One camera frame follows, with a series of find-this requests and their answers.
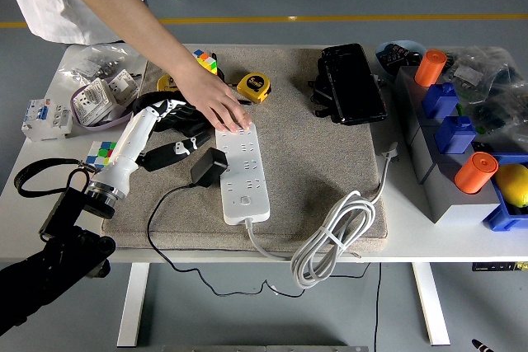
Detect black flat device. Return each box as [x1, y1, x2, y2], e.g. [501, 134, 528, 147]
[321, 42, 389, 125]

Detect grey-brown mat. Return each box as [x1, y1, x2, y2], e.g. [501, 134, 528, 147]
[101, 45, 389, 252]

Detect black cloth pouch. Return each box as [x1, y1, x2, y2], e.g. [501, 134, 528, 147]
[131, 91, 211, 138]

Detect large colourful puzzle cube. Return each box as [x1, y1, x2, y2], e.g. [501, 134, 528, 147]
[192, 49, 219, 77]

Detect black parts packets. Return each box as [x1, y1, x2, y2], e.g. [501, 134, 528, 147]
[379, 45, 424, 71]

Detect black table control panel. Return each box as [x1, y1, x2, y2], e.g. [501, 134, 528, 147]
[472, 261, 528, 273]

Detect blue block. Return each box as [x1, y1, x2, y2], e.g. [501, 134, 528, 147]
[421, 82, 460, 120]
[433, 115, 478, 156]

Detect white wall socket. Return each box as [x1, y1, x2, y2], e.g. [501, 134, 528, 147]
[73, 77, 120, 127]
[107, 68, 143, 105]

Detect black bracket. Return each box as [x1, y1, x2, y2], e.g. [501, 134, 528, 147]
[308, 58, 337, 120]

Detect yellow lemon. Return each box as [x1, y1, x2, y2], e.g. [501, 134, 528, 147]
[493, 163, 528, 209]

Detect orange cylinder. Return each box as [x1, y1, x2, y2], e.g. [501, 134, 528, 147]
[454, 151, 500, 195]
[413, 49, 448, 87]

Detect white power strip cable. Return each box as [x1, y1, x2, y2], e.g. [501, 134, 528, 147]
[245, 141, 400, 290]

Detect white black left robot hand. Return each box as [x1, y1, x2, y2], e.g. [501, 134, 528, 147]
[91, 98, 212, 200]

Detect grey block holder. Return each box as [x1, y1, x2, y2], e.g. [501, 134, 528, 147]
[391, 65, 512, 225]

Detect blue bin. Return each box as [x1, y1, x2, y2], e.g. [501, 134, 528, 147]
[481, 153, 528, 232]

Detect white table leg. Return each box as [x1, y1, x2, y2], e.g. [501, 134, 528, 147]
[412, 263, 451, 347]
[116, 263, 151, 348]

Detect person's hand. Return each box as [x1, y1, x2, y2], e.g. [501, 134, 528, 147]
[171, 67, 253, 134]

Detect small colourful puzzle cube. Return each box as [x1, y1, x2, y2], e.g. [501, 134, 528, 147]
[85, 140, 119, 170]

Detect yellow tape measure red label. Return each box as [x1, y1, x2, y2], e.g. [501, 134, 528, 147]
[236, 72, 272, 105]

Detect light blue bowl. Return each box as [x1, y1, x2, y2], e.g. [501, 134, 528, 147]
[375, 40, 428, 81]

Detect clear bag of screws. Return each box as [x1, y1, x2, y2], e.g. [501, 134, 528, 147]
[57, 41, 149, 89]

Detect black plug adapter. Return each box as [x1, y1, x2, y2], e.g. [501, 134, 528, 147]
[189, 147, 229, 188]

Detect clear bag of parts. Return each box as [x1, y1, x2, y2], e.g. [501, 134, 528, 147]
[461, 79, 528, 147]
[443, 45, 519, 101]

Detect hanging black cable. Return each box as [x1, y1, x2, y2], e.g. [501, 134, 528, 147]
[373, 263, 383, 352]

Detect thin black plug cord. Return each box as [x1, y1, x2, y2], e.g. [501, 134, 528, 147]
[146, 181, 368, 298]

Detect yellow tape measure black label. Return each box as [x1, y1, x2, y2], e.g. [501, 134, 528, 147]
[157, 74, 182, 92]

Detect white power strip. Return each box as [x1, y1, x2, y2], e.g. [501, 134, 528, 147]
[214, 120, 271, 225]

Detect white circuit breaker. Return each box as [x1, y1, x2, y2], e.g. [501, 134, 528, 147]
[21, 97, 74, 142]

